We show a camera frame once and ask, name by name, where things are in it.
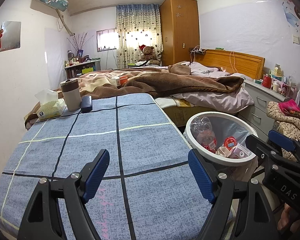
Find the green tissue box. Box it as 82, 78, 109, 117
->
35, 89, 66, 120

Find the grey nightstand with drawers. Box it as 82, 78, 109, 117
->
238, 79, 299, 140

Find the white round waste bin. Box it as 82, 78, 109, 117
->
184, 112, 260, 168

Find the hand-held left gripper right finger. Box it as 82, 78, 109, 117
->
187, 149, 281, 240

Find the patterned window curtain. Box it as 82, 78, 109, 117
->
116, 4, 163, 68

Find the yellow patterned bed sheet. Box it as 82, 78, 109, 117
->
155, 96, 203, 128

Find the brown and white tumbler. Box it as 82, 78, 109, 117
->
60, 78, 82, 112

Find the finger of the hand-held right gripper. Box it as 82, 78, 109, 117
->
269, 129, 300, 167
245, 134, 300, 174

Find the grey dressing desk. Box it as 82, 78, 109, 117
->
64, 59, 102, 79

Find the wooden wardrobe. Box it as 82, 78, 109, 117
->
159, 0, 200, 67

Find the pink plaid cloth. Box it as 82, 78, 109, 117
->
279, 99, 300, 118

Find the small window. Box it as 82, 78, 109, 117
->
96, 29, 118, 52

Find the blue checked blanket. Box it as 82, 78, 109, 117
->
0, 94, 234, 240

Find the wooden bed headboard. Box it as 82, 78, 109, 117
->
189, 47, 266, 80

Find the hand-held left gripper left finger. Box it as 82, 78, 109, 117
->
17, 149, 110, 240

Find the square wall mirror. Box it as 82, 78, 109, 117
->
0, 21, 22, 52

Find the clear plastic bottle red label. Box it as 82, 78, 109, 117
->
192, 117, 217, 153

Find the wrapped air conditioner pipe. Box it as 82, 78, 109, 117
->
56, 10, 75, 37

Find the group of cosmetic bottles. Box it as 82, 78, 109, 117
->
64, 50, 100, 67

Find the red round plastic container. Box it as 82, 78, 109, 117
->
223, 135, 239, 151

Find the group of medicine bottles and boxes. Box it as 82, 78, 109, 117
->
253, 64, 300, 97

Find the dark blue glasses case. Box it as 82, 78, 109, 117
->
81, 95, 93, 113

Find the brown teddy bear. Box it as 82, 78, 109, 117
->
137, 44, 160, 65

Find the pale pink quilt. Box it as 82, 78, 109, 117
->
174, 61, 254, 113

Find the person's right hand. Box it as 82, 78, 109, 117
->
278, 203, 300, 232

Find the white charging cable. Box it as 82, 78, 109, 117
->
229, 51, 237, 73

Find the floral padded garment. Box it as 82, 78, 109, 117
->
266, 101, 300, 153

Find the vase of dried branches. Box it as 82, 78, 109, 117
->
67, 32, 94, 55

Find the brown fleece blanket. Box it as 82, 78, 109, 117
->
53, 64, 245, 98

